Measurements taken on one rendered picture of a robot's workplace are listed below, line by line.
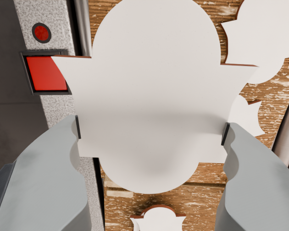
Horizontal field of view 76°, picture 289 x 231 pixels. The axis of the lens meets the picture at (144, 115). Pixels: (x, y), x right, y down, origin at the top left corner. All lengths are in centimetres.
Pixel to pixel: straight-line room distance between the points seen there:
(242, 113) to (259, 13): 16
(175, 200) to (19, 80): 134
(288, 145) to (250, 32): 27
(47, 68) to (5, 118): 141
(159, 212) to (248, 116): 28
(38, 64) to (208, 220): 52
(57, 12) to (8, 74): 126
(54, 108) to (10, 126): 139
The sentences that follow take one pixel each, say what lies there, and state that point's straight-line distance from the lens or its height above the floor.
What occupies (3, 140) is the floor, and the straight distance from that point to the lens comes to 190.
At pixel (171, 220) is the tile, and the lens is 49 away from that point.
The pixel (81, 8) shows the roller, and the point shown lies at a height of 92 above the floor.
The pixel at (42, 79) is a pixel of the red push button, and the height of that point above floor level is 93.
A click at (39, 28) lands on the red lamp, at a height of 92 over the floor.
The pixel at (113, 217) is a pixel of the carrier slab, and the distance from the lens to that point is 55.
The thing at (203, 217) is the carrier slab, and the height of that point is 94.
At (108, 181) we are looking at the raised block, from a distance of 42.
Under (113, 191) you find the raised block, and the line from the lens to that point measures 44.
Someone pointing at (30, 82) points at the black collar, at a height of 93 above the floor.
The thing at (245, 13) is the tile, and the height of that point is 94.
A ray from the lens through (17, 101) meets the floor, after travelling 164.
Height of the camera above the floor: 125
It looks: 64 degrees down
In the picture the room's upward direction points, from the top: 178 degrees counter-clockwise
